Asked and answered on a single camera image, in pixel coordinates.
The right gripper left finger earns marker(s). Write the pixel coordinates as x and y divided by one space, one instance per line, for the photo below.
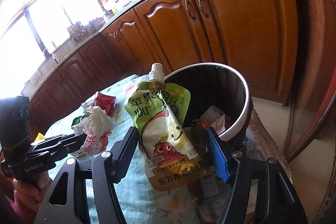
123 151

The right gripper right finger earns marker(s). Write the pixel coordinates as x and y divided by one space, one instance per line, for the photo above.
221 155

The white paper wrapper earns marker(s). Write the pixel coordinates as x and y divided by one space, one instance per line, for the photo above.
97 127

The green apple juice pouch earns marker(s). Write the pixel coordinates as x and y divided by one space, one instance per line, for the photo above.
169 156

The white rim trash bin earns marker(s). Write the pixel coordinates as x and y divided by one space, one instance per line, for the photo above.
219 85

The kitchen faucet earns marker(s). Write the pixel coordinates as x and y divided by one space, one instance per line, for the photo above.
46 53

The lower wooden kitchen cabinets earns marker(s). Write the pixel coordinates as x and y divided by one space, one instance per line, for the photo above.
256 37

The left hand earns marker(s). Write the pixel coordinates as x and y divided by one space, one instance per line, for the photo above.
31 194

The yellow ribbed cup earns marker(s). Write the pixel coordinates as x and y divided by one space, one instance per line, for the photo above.
39 137

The light blue floral tablecloth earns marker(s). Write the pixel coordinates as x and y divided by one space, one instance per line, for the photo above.
112 187

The red crumpled snack bag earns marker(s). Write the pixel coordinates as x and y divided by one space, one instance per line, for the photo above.
104 102

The green crumpled foil bag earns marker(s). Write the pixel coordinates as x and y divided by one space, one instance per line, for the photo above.
76 121

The wooden glass door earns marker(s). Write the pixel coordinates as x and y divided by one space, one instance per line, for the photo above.
313 91

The white rice cooker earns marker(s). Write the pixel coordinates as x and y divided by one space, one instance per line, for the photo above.
108 14

